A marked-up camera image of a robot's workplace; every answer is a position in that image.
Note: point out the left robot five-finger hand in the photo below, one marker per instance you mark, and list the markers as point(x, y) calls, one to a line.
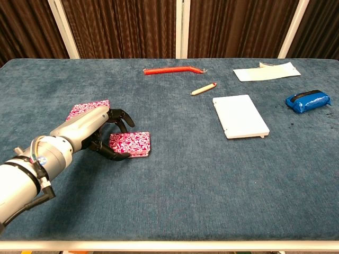
point(82, 127)

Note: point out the pink white patterned box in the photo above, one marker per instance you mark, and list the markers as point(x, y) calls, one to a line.
point(132, 143)
point(79, 109)

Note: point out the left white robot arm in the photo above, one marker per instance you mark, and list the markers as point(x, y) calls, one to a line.
point(16, 180)

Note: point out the red bent stick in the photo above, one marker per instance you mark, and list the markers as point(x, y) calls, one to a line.
point(169, 70)

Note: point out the brown pleated screen panel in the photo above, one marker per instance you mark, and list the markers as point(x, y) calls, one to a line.
point(320, 26)
point(26, 26)
point(238, 26)
point(119, 26)

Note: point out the blue fabric table mat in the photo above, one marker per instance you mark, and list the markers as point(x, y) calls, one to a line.
point(185, 190)

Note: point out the short wooden pencil stub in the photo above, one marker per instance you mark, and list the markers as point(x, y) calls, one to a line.
point(202, 89)

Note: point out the white notepad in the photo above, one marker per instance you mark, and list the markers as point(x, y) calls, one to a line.
point(239, 116)

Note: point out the white paper envelope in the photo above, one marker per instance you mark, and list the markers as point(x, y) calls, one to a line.
point(265, 73)

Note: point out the small torn paper scrap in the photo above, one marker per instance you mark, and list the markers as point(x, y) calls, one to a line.
point(262, 64)

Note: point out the blue zippered pouch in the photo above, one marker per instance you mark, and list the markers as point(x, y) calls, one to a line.
point(310, 103)

